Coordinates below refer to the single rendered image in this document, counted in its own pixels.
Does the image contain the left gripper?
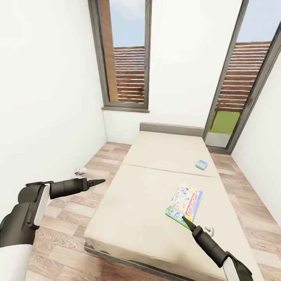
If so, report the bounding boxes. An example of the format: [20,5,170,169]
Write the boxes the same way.
[63,178,105,196]

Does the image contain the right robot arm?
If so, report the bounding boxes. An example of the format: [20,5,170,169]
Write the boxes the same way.
[182,216,253,281]

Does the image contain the board game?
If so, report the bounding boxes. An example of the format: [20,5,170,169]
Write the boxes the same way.
[196,160,208,170]
[165,183,204,231]

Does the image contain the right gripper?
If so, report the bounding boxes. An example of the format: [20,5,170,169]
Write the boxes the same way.
[182,216,218,257]

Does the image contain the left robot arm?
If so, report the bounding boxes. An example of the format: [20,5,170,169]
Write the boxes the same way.
[0,167,105,281]

